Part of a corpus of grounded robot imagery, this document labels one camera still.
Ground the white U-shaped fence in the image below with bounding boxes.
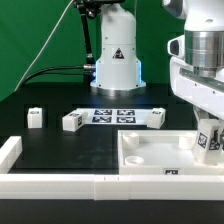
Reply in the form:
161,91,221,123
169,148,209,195
0,136,224,200

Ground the black camera stand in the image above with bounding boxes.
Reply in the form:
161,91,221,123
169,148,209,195
73,0,126,64

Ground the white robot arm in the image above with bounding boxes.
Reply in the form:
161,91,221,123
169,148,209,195
90,0,224,120

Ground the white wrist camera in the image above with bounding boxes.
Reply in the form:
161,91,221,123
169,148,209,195
167,35,185,59

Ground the white cable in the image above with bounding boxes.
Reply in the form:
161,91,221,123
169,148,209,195
13,0,75,93

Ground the black cable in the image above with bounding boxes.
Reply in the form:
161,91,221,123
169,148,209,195
23,64,98,86

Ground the marker sheet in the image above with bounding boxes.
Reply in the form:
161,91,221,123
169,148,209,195
79,108,150,125

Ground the white square tabletop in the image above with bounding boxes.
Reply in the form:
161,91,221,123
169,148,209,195
117,130,224,175

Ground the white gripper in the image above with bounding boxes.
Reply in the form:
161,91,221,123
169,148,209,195
170,57,224,149

